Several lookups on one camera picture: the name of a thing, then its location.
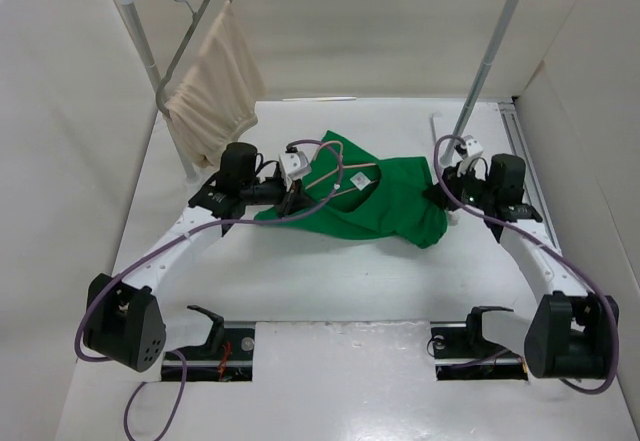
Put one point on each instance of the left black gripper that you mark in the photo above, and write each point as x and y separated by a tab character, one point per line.
293	200

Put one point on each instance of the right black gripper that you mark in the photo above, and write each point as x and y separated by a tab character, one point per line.
451	179

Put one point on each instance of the green t shirt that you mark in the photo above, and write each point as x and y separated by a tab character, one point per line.
394	207

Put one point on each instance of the pink wire hanger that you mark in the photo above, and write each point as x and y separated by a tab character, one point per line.
362	181

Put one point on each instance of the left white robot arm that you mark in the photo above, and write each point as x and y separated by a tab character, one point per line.
128	318

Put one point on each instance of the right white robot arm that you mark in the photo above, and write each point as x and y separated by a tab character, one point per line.
573	333

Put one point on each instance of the beige cloth on hanger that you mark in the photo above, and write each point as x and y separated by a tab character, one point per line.
215	103

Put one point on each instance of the grey hanger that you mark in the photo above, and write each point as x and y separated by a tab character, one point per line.
195	31

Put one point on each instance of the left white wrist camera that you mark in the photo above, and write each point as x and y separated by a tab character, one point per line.
294	166

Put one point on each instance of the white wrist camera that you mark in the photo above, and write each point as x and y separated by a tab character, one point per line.
294	166
470	151

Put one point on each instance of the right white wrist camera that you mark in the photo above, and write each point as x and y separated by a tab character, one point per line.
470	151

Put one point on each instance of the aluminium rail right side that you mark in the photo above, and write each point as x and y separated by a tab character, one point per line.
530	161

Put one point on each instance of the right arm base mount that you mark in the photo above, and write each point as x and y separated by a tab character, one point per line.
460	357

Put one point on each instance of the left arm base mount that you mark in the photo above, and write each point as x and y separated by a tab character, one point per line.
231	362

